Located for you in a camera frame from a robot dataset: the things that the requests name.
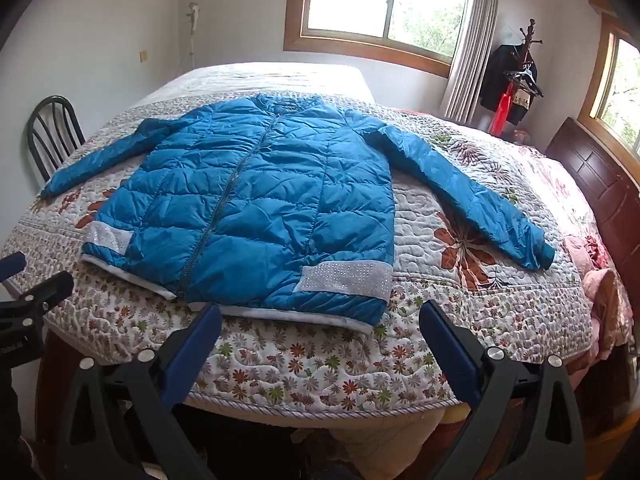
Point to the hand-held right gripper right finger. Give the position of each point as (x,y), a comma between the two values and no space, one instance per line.
(449,345)

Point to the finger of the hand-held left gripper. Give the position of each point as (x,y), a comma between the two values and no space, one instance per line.
(12,264)
(50,291)

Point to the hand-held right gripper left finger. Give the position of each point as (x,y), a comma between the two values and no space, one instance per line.
(200,342)

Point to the blue puffer jacket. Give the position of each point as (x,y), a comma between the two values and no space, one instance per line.
(260,200)

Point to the black clothes hanger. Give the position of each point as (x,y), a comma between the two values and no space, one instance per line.
(525,78)

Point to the floral quilted bedspread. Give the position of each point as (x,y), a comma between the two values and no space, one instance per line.
(475,310)

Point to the beige bed sheet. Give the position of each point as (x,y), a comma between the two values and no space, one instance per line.
(380,440)

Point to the pink blanket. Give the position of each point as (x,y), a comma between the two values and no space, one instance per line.
(607,300)

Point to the grey pleated curtain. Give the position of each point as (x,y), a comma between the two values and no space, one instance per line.
(472,50)

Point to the small wooden framed window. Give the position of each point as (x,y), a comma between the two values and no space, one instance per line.
(627,90)

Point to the dark wooden coat rack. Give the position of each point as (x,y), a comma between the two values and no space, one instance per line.
(528,35)

